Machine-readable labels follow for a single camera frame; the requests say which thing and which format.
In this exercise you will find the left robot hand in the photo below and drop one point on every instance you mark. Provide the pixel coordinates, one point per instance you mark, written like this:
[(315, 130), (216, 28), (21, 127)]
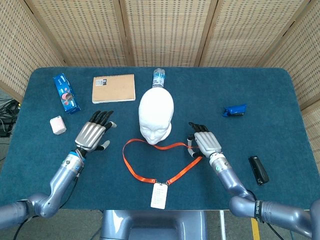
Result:
[(91, 132)]

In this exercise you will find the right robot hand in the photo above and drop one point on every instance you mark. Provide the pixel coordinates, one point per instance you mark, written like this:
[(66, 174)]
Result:
[(207, 142)]

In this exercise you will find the white badge card holder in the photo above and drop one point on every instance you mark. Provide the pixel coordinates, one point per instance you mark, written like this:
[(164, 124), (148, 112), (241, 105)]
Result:
[(158, 196)]

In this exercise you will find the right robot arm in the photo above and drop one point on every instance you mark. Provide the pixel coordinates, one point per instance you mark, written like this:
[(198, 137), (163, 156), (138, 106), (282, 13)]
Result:
[(232, 182)]

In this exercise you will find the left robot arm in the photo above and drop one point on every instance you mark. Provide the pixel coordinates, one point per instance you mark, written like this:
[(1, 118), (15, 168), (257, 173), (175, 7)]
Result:
[(60, 180)]

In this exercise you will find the white mannequin head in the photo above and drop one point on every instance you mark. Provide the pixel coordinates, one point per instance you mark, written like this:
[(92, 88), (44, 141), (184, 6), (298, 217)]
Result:
[(156, 112)]

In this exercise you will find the small white pink box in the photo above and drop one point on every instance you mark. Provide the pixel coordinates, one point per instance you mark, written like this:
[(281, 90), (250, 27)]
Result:
[(58, 125)]

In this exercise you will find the blue folded pouch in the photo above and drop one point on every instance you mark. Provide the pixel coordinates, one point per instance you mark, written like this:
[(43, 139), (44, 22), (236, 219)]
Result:
[(235, 110)]

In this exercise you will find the blue felt table cover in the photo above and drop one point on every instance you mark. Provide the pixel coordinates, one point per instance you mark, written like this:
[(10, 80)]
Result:
[(250, 135)]

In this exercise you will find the blue Oreo cookie box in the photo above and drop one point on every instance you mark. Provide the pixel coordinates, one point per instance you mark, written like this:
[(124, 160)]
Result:
[(66, 95)]

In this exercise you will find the kraft spiral notebook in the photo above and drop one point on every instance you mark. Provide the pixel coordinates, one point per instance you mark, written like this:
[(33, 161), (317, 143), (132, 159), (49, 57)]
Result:
[(115, 88)]

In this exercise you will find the black rectangular case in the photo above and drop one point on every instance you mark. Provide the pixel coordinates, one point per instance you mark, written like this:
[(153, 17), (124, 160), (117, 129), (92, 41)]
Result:
[(258, 170)]

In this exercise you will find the clear plastic water bottle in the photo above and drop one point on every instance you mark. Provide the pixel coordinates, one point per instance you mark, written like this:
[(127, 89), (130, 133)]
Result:
[(159, 78)]

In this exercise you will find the white table leg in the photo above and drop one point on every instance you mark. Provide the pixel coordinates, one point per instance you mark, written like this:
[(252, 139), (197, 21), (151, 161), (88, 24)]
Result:
[(222, 225)]

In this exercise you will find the grey robot torso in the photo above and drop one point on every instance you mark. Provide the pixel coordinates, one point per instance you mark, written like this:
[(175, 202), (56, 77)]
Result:
[(152, 223)]

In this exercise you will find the bamboo folding screen panel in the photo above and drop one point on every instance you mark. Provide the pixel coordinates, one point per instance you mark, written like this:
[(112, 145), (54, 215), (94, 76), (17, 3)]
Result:
[(167, 32), (247, 32), (302, 62), (20, 50), (80, 32)]

